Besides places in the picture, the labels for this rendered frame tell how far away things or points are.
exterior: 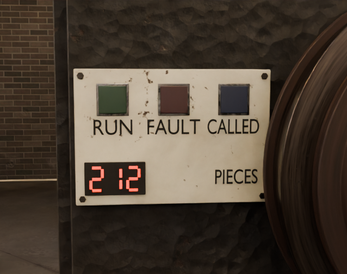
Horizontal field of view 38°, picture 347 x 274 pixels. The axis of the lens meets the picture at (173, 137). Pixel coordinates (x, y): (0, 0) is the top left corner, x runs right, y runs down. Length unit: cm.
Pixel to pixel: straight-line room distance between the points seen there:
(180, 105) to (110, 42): 12
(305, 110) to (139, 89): 22
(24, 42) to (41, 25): 30
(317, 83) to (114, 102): 26
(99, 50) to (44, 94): 604
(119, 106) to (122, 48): 8
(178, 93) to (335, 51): 21
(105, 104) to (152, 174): 11
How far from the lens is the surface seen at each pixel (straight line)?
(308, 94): 56
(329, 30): 64
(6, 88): 681
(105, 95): 66
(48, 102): 671
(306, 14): 73
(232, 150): 68
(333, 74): 57
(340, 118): 56
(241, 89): 67
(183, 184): 68
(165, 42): 68
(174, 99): 66
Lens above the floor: 122
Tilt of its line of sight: 6 degrees down
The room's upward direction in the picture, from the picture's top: straight up
